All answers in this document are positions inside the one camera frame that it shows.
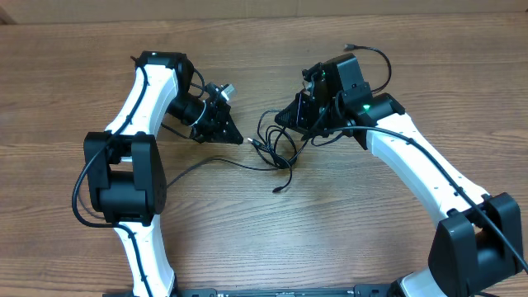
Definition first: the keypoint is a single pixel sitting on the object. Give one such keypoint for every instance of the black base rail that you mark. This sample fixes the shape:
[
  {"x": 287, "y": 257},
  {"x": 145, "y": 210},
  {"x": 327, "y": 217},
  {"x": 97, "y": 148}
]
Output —
[{"x": 365, "y": 290}]

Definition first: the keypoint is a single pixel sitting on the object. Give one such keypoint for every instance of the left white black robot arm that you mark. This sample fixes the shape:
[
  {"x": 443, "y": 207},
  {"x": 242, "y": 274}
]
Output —
[{"x": 123, "y": 186}]

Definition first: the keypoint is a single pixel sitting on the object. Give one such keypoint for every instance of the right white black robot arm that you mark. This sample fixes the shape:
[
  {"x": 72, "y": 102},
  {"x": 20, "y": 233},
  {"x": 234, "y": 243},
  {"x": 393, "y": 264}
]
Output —
[{"x": 478, "y": 240}]

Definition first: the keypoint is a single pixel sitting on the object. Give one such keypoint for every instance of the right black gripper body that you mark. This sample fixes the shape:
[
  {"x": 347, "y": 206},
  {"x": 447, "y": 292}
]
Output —
[{"x": 308, "y": 110}]

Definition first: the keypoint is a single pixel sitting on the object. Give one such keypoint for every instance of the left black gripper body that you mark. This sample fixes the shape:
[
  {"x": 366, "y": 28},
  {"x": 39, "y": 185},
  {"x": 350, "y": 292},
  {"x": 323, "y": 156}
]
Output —
[{"x": 210, "y": 122}]

